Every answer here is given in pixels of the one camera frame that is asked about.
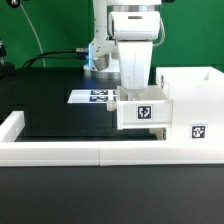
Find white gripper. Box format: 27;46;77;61
92;41;153;94

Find white drawer tray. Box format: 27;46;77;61
107;85;173;130
149;128;171;140

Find white drawer cabinet box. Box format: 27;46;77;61
156;67;224;141

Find white front drawer tray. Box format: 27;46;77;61
149;128;171;140

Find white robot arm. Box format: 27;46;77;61
84;0;165;95

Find white fiducial marker sheet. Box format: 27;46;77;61
68;89;117;104

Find black stand at left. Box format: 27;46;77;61
0;39;16;77

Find black cables at base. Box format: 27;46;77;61
21;47;90;69

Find white thin cable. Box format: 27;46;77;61
19;3;47;68

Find white U-shaped fence frame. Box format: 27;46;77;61
0;111;224;167

